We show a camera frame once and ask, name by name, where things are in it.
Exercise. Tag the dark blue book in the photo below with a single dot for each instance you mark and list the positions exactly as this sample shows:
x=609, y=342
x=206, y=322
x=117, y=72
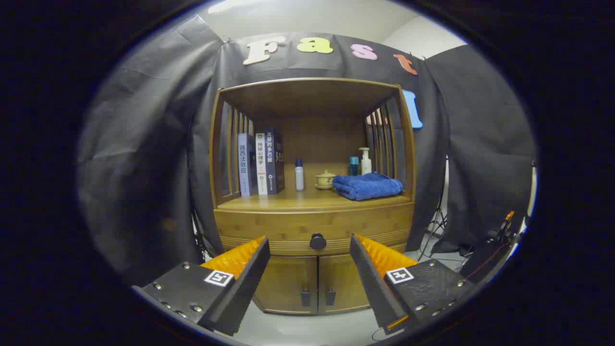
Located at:
x=271, y=158

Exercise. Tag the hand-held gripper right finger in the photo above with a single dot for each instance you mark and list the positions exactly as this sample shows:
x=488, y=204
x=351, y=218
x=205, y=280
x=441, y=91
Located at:
x=372, y=283

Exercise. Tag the wooden cabinet door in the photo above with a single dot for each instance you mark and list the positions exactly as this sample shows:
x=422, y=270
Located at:
x=283, y=283
x=343, y=278

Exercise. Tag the beige lidded teacup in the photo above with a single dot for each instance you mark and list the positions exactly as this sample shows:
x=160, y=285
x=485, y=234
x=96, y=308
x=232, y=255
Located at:
x=325, y=180

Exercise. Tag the light blue book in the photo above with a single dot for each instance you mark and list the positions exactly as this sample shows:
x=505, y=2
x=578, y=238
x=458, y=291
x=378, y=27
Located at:
x=244, y=163

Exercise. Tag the wooden cabinet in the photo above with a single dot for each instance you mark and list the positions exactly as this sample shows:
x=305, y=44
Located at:
x=307, y=96

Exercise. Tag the black backdrop cloth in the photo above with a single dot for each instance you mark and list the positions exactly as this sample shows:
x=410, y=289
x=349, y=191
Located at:
x=144, y=144

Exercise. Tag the white bottle with blue cap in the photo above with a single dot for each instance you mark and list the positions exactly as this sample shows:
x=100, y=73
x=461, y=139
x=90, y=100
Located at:
x=299, y=178

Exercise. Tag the small teal bottle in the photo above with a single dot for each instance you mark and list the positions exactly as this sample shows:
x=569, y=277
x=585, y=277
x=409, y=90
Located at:
x=353, y=166

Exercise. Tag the dark equipment with orange part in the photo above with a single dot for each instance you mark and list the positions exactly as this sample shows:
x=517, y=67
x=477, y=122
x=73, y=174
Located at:
x=485, y=259

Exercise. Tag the black round drawer knob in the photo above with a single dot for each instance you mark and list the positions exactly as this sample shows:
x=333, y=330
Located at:
x=318, y=241

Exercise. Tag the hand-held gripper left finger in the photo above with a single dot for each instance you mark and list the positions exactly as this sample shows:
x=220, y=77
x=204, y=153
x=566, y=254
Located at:
x=245, y=288

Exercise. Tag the folded blue towel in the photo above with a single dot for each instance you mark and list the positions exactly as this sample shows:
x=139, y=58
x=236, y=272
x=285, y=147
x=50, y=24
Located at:
x=365, y=187

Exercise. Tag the white pump bottle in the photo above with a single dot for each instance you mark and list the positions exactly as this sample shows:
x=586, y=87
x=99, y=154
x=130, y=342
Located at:
x=365, y=166

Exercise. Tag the wooden drawer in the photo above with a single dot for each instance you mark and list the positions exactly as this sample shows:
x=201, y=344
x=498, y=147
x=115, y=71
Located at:
x=288, y=223

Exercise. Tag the black light stand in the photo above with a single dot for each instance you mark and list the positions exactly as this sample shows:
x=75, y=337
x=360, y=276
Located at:
x=438, y=216

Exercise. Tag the white book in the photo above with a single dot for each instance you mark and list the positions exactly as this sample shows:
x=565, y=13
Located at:
x=261, y=163

